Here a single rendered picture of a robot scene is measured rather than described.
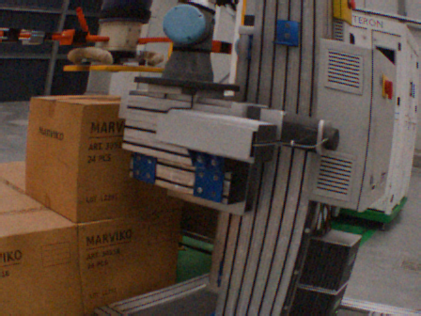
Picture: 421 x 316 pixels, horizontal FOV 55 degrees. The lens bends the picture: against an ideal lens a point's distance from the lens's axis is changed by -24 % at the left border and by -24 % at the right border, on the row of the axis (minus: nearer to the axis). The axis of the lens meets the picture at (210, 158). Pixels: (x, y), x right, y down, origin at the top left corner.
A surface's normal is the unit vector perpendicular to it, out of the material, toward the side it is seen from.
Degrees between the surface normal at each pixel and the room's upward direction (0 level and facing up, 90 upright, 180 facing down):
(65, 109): 90
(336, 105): 90
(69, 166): 90
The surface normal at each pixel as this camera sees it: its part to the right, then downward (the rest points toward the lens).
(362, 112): -0.56, 0.06
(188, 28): -0.19, 0.25
